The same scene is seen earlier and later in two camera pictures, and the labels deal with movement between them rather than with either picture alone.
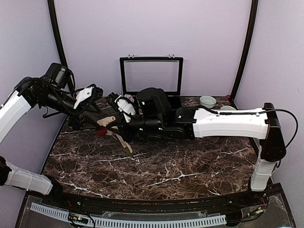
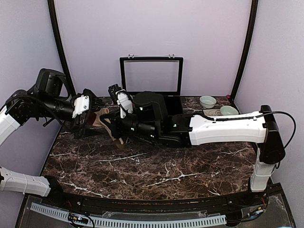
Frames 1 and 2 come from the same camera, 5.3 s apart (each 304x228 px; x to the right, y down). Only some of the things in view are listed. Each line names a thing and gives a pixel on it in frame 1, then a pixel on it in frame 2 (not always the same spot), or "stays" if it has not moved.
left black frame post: [53, 14] stays
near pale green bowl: [227, 108] stays
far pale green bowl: [207, 101] stays
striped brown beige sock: [103, 131] → [97, 121]
